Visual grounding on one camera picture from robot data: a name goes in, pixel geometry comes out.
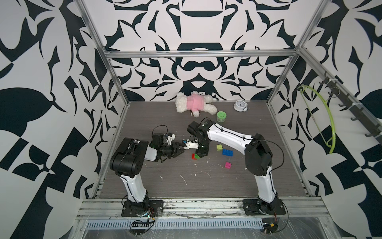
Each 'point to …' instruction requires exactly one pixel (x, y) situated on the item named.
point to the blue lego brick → (228, 152)
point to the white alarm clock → (240, 105)
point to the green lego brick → (197, 156)
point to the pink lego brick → (228, 165)
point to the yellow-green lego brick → (219, 147)
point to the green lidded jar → (221, 116)
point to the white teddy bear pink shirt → (196, 103)
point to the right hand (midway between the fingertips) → (200, 149)
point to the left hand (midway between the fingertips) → (185, 147)
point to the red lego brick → (193, 156)
